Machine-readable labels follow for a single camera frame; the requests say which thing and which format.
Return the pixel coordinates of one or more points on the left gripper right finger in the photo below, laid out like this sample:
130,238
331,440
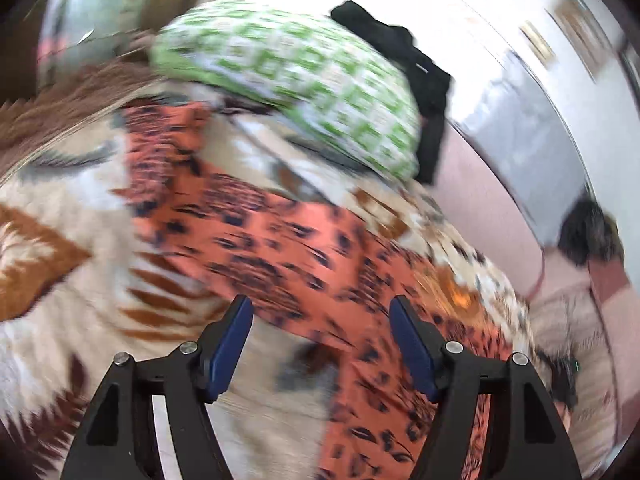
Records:
525,436

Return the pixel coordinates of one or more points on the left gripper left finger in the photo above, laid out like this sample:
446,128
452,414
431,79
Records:
116,438

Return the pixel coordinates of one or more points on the orange floral blouse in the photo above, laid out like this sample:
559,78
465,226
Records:
316,270

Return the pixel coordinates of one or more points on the leaf pattern fleece blanket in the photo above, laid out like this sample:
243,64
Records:
79,284

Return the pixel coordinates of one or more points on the dark furry cushion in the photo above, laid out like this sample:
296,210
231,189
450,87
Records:
589,233

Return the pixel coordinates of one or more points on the grey pillow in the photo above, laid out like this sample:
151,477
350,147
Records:
508,118

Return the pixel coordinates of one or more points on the black garment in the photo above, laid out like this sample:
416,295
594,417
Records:
428,83

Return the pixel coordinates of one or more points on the small framed picture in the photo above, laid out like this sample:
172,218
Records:
539,46

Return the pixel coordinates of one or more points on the large framed painting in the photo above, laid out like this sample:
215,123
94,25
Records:
592,31

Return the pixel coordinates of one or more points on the green white patterned pillow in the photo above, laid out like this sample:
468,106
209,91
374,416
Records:
326,80

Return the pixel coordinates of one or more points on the stained glass wooden door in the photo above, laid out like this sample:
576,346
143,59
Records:
43,41

